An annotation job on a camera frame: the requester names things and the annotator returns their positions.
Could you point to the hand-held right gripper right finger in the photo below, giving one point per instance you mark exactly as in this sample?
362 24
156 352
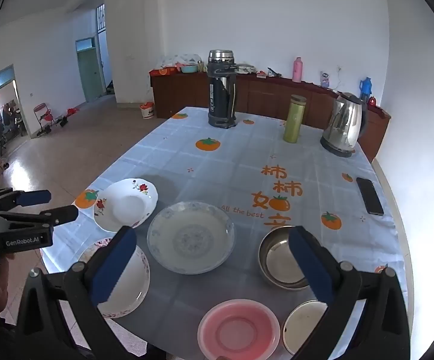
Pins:
310 266

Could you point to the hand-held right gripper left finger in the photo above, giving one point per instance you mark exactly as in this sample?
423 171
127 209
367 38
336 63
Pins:
114 266

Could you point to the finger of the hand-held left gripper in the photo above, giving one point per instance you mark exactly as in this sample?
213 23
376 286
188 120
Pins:
65 214
33 197

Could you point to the white plate pink rim pattern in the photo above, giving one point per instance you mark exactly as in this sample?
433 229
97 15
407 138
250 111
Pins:
135 288

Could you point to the stainless steel bowl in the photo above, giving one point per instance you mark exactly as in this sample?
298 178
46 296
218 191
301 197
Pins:
277 258

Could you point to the white enamel bowl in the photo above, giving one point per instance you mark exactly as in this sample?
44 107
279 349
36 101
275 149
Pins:
303 326

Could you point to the white plate red flowers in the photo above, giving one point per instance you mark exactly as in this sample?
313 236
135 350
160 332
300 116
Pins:
127 206

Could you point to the blue patterned plate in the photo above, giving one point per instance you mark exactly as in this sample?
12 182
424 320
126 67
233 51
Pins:
190 238

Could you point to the red plastic cup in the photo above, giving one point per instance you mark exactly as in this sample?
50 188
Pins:
239 330

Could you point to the person's left hand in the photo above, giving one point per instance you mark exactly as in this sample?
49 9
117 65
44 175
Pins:
0 285

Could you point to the red folding chair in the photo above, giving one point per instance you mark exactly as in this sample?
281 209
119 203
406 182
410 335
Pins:
41 111

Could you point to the black smartphone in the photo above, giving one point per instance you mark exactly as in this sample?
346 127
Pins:
370 196

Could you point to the red plastic bag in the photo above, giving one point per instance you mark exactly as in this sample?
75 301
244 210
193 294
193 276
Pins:
71 111

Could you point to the persimmon print tablecloth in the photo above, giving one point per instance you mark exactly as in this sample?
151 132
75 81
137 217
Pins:
209 180

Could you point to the white bucket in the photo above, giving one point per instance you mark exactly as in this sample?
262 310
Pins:
147 111

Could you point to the green door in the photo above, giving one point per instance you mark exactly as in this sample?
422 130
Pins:
89 75

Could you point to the stainless steel electric kettle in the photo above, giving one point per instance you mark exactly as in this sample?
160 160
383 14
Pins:
342 123

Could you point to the green bottle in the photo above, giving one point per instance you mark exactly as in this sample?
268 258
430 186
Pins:
295 120

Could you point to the red gift box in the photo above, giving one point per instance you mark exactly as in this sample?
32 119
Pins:
163 71

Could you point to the small red jar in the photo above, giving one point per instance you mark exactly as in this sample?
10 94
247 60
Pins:
371 101

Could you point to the brown wooden cabinet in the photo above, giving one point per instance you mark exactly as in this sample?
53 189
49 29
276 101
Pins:
262 93

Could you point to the blue thermos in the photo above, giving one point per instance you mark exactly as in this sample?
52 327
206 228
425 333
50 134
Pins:
365 88

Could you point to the teal basin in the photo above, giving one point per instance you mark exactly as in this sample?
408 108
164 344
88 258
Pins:
189 69

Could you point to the white mesh food cover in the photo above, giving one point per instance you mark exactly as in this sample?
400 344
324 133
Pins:
181 60

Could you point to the large dark thermos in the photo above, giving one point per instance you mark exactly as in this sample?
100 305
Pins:
219 93

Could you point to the pink thermos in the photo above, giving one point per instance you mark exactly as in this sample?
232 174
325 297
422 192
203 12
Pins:
297 71

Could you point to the white cooking pot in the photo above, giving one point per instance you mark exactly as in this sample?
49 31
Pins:
245 69

